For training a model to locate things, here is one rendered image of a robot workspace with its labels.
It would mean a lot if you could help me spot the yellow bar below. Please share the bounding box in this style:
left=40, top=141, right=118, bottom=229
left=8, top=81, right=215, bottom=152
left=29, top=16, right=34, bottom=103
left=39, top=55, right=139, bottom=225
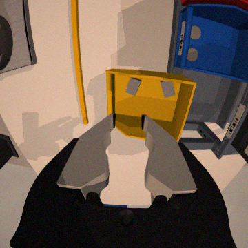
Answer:
left=71, top=0, right=89, bottom=125

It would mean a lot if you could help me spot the yellow bin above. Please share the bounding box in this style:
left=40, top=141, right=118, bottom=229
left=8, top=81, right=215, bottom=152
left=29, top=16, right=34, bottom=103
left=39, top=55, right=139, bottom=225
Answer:
left=105, top=69, right=196, bottom=141

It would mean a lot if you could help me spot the blue open bin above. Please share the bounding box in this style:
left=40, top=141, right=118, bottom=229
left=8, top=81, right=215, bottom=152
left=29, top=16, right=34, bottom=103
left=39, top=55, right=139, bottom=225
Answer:
left=174, top=4, right=248, bottom=83

